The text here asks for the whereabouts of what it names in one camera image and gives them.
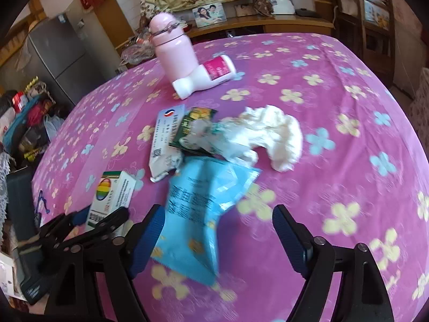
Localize white blue medicine box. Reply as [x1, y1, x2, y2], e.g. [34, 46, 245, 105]
[149, 105, 186, 182]

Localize light blue plastic wrapper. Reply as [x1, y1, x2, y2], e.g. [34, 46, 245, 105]
[152, 156, 260, 286]

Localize white tissue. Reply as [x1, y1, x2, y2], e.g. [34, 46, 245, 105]
[216, 105, 303, 172]

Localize green snack wrapper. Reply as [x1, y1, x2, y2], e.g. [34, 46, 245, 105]
[169, 107, 217, 156]

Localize silver white wrapper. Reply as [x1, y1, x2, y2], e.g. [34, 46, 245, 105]
[197, 120, 259, 167]

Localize rainbow logo medicine box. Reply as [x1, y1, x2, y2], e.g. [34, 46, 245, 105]
[85, 171, 136, 231]

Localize pink floral tablecloth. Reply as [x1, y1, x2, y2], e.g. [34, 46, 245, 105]
[31, 32, 429, 322]

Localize pile of clutter bags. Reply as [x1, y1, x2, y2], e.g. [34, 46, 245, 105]
[1, 76, 70, 171]

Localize pink thermos bottle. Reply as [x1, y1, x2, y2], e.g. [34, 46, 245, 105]
[149, 12, 199, 82]

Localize grey refrigerator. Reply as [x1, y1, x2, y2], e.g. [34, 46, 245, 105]
[24, 14, 105, 110]

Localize white bottle pink label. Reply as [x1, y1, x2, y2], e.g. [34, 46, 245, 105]
[172, 54, 236, 100]

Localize wooden tv cabinet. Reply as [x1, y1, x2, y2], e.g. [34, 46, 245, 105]
[186, 15, 334, 39]

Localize framed couple photo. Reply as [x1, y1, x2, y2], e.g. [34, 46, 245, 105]
[192, 2, 227, 28]

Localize large wedding photo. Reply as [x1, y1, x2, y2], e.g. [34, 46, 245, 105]
[269, 0, 295, 15]

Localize wooden chair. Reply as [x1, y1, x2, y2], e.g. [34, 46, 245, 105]
[329, 0, 396, 88]

